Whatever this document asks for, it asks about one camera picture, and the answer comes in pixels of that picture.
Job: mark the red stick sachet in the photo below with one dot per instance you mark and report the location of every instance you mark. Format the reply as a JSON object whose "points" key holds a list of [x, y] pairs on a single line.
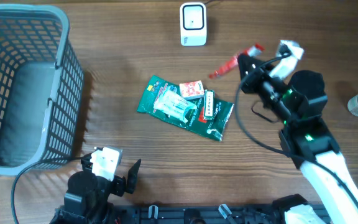
{"points": [[232, 63]]}

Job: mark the red white small box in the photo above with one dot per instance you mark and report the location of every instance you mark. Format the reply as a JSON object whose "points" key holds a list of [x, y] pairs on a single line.
{"points": [[192, 90]]}

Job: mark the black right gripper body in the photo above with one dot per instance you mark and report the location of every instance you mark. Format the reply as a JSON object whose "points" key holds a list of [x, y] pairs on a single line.
{"points": [[263, 84]]}

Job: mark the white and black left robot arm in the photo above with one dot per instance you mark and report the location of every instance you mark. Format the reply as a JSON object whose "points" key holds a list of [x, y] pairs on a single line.
{"points": [[86, 200]]}

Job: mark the green 3M gloves package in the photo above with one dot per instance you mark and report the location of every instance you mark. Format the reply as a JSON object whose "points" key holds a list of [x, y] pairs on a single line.
{"points": [[212, 129]]}

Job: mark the green white gum pack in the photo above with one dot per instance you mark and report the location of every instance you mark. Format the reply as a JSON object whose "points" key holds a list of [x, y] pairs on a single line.
{"points": [[208, 104]]}

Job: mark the teal white wipes packet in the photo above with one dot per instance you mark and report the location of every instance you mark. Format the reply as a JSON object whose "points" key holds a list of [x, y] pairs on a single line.
{"points": [[174, 105]]}

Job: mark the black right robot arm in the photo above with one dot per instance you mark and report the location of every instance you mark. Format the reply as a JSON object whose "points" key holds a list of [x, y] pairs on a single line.
{"points": [[305, 137]]}

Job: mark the grey plastic mesh basket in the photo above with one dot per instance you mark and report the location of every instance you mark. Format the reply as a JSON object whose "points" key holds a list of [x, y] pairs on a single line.
{"points": [[41, 85]]}

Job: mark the white barcode scanner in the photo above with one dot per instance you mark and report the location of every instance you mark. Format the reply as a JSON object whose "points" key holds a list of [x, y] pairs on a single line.
{"points": [[193, 24]]}

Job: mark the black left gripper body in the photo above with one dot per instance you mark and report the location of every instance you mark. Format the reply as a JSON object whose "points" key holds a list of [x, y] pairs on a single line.
{"points": [[118, 186]]}

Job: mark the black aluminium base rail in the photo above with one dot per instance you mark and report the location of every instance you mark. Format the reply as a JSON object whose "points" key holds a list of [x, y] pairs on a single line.
{"points": [[252, 213]]}

